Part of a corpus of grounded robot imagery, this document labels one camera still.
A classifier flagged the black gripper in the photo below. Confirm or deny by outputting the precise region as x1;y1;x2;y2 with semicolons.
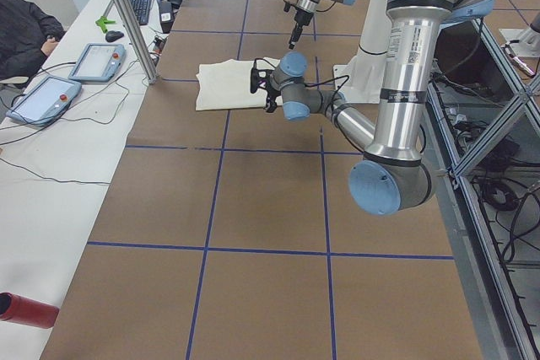
289;9;311;49
264;87;281;113

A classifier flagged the cream long-sleeve cat shirt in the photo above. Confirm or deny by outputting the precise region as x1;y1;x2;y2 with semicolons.
196;59;267;111

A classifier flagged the black keyboard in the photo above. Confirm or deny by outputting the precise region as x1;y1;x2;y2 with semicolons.
129;0;153;25

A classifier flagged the black computer mouse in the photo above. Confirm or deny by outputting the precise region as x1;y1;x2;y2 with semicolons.
105;30;124;43

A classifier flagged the far teach pendant tablet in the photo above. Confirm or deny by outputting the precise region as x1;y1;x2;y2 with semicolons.
68;43;126;83

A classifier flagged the teach pendant tablet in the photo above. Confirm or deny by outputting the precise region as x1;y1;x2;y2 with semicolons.
68;43;126;83
6;75;82;126

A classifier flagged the green toy object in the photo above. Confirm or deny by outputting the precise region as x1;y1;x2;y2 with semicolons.
95;16;116;34

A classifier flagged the near teach pendant tablet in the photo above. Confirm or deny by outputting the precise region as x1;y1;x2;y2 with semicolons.
6;75;82;126

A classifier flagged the person in black jacket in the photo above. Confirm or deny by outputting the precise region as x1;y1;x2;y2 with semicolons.
1;0;66;79

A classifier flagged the red cylinder bottle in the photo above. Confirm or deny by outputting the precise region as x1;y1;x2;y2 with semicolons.
1;293;59;329

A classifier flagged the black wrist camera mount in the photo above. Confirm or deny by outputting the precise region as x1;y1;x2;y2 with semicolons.
250;59;273;94

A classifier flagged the aluminium frame post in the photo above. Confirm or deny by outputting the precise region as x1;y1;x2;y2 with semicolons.
112;0;158;84

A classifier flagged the black cable on table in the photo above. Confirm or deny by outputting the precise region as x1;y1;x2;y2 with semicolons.
0;60;147;186

